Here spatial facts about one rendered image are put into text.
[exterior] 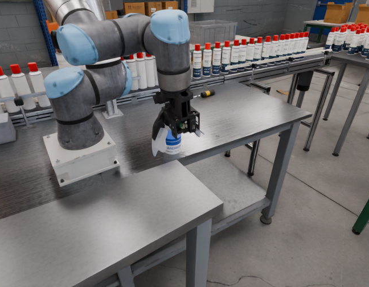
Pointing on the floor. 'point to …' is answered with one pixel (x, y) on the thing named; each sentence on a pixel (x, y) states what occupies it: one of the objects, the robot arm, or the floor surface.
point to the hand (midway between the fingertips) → (176, 144)
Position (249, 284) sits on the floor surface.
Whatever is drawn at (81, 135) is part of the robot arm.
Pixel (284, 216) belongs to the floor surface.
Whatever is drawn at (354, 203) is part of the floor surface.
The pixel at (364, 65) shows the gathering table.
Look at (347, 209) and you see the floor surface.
